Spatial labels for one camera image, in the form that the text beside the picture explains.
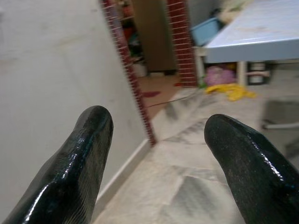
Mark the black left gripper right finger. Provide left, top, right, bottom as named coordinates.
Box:
left=204, top=113, right=299, bottom=224

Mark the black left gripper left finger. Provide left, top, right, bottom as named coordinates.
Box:
left=0, top=105, right=114, bottom=224

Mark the white skirting board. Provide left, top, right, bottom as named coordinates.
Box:
left=94, top=139, right=151, bottom=212

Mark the yellow cloth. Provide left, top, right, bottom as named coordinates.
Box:
left=205, top=84, right=257, bottom=101

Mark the purple plush toy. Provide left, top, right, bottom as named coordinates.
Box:
left=204, top=66, right=236, bottom=86

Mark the white bucket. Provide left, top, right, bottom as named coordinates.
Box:
left=134, top=62, right=148, bottom=77

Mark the shelf with colourful items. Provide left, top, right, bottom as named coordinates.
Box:
left=119, top=0, right=144, bottom=63

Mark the red brick pillar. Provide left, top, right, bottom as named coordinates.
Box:
left=166, top=0, right=198, bottom=87

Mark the light blue table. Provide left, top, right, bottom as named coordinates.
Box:
left=196, top=0, right=299, bottom=86

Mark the brown wooden cabinet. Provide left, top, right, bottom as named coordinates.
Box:
left=133, top=0, right=178, bottom=73

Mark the blue plastic basin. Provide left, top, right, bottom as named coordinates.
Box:
left=190, top=17, right=222, bottom=46

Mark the pale cloth bundle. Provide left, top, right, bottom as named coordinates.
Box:
left=217, top=4, right=243, bottom=24

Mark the red brick wall trim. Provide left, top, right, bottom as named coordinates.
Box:
left=99, top=0, right=157, bottom=147

